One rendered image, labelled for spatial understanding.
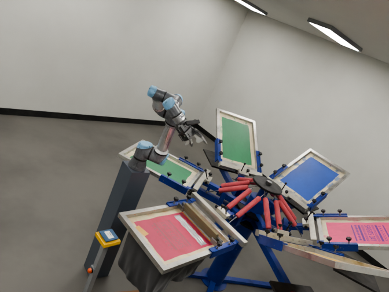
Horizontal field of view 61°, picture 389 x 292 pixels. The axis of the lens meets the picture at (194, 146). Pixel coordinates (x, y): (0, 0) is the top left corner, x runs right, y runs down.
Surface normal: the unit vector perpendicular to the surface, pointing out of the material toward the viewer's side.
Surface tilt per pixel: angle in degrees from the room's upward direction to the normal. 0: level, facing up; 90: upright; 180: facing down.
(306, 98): 90
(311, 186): 32
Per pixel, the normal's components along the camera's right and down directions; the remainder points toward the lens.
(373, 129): -0.67, 0.00
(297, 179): -0.03, -0.73
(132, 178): 0.56, 0.52
